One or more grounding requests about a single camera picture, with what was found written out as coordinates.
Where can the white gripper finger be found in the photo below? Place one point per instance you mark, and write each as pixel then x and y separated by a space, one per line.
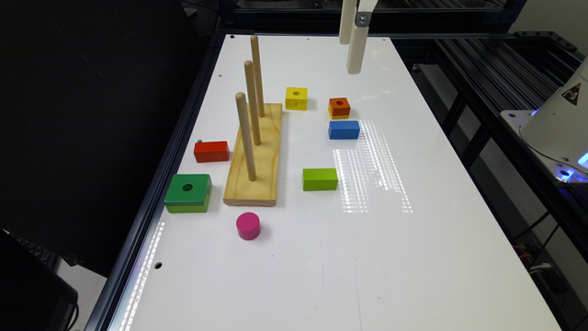
pixel 358 33
pixel 348 14

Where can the yellow block with hole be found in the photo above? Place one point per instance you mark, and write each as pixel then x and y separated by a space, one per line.
pixel 296 98

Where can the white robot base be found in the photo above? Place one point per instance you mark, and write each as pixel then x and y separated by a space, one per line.
pixel 556 132

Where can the orange block with hole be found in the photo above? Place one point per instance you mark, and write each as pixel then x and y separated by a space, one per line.
pixel 339 108

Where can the blue rectangular block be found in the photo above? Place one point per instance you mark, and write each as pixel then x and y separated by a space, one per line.
pixel 343 130

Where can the light green rectangular block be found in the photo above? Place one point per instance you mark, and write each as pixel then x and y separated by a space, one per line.
pixel 319 179

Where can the red rectangular block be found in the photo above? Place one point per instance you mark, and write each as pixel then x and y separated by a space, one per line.
pixel 206 152

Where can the pink cylinder block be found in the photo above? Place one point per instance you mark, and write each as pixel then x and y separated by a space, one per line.
pixel 248 225

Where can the dark green block with hole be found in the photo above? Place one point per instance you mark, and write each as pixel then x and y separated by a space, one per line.
pixel 188 193

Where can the rear wooden peg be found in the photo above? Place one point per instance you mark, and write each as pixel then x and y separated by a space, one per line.
pixel 257 76

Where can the wooden peg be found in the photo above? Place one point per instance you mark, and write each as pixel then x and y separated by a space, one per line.
pixel 248 152
pixel 257 76
pixel 255 135

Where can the middle wooden peg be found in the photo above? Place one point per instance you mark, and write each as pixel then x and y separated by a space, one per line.
pixel 255 135

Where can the front wooden peg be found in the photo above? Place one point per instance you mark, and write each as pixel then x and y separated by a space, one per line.
pixel 248 152

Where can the wooden peg base board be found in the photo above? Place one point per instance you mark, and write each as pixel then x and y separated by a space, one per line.
pixel 239 189

